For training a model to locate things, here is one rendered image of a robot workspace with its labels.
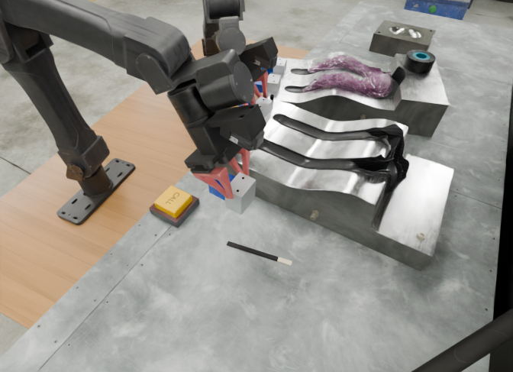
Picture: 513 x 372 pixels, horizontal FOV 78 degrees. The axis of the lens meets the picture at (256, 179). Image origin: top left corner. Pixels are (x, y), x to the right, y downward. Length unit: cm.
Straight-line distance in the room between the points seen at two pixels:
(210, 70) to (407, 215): 48
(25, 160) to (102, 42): 199
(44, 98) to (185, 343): 48
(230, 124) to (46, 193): 58
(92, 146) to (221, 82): 37
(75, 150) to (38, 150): 177
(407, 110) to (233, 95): 62
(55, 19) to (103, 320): 48
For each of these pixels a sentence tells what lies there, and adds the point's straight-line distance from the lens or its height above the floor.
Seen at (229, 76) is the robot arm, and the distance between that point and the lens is 44.
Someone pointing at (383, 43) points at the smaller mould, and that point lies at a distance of 139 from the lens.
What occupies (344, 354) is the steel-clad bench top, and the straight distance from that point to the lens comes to 62.
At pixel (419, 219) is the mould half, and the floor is 86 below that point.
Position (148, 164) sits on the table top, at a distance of 88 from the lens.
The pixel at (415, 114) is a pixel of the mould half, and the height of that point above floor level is 87.
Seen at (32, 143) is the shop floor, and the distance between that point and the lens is 257.
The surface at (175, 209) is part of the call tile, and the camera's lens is 71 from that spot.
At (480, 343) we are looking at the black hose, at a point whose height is 89.
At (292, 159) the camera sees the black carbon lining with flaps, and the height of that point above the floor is 88.
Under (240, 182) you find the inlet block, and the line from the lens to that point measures 57.
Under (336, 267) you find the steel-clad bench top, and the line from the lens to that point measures 67.
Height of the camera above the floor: 139
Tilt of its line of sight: 48 degrees down
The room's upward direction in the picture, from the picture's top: straight up
